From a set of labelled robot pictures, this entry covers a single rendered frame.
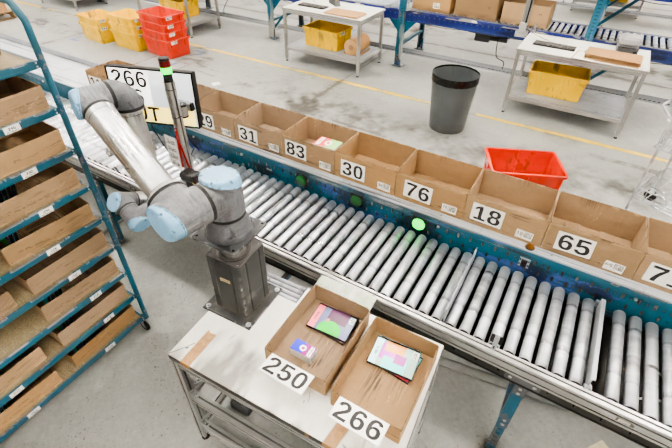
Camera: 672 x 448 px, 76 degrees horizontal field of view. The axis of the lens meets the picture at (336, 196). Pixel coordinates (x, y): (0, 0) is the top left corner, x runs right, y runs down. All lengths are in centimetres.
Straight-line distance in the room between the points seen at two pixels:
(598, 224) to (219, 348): 193
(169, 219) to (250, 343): 70
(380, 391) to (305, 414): 29
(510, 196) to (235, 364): 166
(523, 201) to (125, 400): 245
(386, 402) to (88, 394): 179
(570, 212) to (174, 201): 193
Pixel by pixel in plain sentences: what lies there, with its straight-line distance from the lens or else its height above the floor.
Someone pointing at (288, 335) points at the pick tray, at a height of 76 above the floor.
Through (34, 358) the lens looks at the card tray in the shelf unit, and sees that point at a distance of 274.
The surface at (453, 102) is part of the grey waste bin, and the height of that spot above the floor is 40.
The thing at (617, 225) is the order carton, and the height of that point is 95.
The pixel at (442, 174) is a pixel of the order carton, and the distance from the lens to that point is 260.
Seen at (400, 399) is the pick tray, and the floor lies 76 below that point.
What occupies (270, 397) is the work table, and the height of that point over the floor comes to 75.
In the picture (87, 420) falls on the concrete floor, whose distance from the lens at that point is 290.
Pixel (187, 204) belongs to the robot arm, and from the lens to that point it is 155.
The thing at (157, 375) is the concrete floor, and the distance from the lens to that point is 289.
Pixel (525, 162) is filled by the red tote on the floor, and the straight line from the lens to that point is 448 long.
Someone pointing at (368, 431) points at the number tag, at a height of 86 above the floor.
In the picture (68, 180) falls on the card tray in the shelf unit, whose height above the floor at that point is 119.
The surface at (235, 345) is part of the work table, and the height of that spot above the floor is 75.
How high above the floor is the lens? 235
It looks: 37 degrees down
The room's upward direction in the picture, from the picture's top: 1 degrees clockwise
